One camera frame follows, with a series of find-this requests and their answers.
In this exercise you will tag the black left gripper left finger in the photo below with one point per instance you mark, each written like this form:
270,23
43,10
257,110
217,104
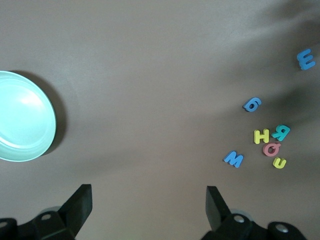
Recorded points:
70,212

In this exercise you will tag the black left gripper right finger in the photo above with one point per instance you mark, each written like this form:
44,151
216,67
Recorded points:
220,212

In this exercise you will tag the blue foam capital M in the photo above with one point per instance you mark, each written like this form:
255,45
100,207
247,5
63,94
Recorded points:
233,158

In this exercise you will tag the yellow foam letter u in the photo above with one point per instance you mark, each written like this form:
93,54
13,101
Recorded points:
278,163

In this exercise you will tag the pink foam letter Q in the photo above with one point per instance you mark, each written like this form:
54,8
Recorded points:
271,149

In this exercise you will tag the yellow foam letter H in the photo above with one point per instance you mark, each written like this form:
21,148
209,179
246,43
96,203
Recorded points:
261,136

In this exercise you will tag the blue foam letter g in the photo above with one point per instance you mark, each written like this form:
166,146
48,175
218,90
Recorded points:
252,104

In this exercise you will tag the blue foam lowercase m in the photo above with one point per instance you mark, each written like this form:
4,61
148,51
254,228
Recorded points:
305,59

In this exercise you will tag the teal foam letter R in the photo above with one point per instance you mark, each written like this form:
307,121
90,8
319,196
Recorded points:
281,132

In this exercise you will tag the green plate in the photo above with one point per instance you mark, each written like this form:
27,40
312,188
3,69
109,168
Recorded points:
22,117

